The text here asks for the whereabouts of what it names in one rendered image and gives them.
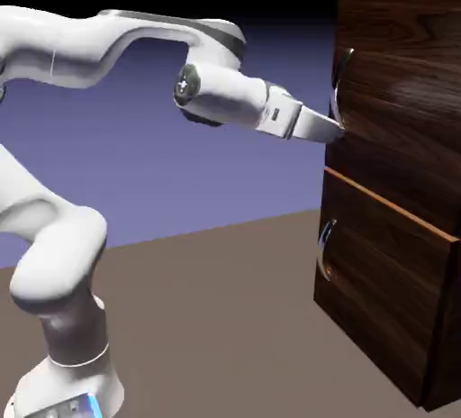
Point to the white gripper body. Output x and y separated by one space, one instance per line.
314 124

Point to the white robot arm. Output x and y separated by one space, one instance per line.
65 54

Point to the dark wood cabinet door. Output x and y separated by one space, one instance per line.
399 108
381 281

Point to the dark wood cabinet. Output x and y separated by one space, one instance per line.
396 187

